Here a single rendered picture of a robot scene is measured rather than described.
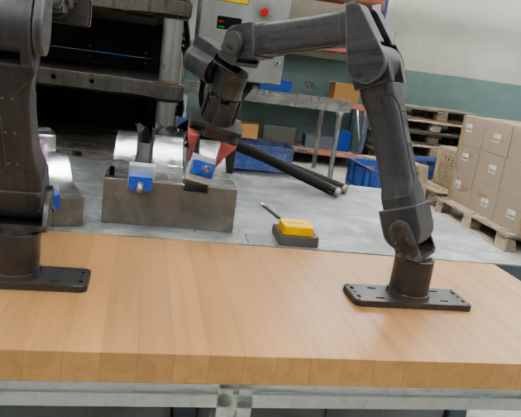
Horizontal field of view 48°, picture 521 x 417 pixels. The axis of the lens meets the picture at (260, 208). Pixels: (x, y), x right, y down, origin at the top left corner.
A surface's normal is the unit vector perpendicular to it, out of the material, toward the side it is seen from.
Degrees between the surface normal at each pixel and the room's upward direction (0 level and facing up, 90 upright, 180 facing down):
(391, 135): 89
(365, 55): 90
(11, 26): 101
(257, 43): 93
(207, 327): 0
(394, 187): 79
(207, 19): 90
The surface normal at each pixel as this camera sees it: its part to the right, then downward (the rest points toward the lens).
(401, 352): 0.13, -0.96
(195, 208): 0.16, 0.26
